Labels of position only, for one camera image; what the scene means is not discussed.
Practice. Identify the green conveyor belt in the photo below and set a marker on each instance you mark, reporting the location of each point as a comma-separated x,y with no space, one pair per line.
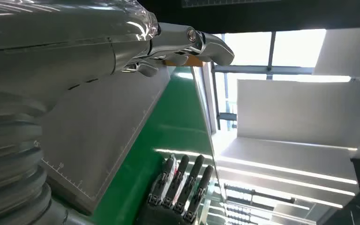
173,124

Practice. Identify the aluminium conveyor frame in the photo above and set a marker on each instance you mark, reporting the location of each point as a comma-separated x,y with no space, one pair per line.
205,102

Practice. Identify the brown cardboard delivery box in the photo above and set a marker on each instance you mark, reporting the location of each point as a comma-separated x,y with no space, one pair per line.
192,63

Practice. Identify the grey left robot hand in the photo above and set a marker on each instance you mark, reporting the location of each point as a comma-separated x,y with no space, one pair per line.
59,46

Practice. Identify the dark window frame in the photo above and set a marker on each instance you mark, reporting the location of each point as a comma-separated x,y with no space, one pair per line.
270,69

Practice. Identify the grey machine weighing platform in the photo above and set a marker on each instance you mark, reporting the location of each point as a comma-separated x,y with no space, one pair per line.
99,130

